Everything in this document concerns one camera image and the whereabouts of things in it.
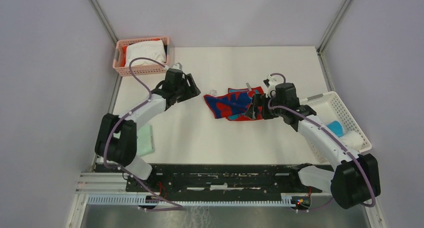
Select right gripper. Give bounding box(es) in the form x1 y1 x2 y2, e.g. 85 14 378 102
244 93 286 120

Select red and blue towel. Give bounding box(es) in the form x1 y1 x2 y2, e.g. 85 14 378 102
203 86 264 121

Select white towel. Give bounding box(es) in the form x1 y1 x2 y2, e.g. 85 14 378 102
340 131 364 151
125 40 167 65

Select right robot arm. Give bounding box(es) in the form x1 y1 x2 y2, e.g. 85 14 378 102
245 83 381 209

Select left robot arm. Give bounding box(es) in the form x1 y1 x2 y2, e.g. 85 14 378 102
94 68 201 192

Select white towel in basket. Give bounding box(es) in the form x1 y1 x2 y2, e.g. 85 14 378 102
125 40 167 65

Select mint green towel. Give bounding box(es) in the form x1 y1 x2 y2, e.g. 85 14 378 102
113 123 155 159

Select white plastic basket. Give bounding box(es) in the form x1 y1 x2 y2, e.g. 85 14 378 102
299 91 372 168

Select pink plastic basket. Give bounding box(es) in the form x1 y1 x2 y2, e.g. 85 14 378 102
112 36 170 76

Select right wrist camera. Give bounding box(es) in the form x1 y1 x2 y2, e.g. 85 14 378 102
263 74 279 95

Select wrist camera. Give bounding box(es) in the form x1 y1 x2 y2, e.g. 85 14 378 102
170 62 183 70
263 74 279 95

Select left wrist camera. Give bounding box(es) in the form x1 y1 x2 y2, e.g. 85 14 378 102
170 62 183 70

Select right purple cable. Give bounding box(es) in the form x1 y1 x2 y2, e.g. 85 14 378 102
267 73 377 213

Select purple cable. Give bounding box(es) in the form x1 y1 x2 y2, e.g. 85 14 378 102
267 73 377 213
102 57 184 211

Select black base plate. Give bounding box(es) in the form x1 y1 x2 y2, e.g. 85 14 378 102
145 164 321 202

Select white slotted cable duct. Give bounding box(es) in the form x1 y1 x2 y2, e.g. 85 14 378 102
87 195 295 208

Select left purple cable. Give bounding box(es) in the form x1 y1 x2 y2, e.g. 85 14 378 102
102 57 184 211

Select aluminium frame rails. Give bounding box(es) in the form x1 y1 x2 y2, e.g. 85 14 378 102
64 172 388 228

